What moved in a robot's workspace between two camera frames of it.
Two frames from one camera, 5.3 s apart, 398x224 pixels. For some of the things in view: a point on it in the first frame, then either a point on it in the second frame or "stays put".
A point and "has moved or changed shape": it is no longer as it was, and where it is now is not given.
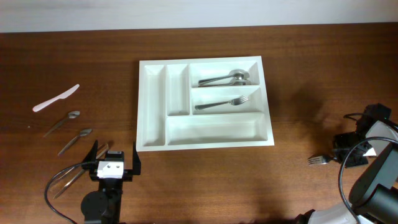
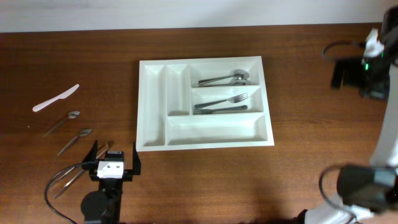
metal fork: (318, 160) → (198, 111)
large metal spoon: (238, 74) stays put
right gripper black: (337, 138) → (351, 70)
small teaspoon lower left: (82, 132) stays put
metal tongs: (71, 182) stays put
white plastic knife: (63, 96) stays put
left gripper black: (91, 158) stays put
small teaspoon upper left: (71, 114) stays put
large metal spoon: (237, 83) has moved or changed shape
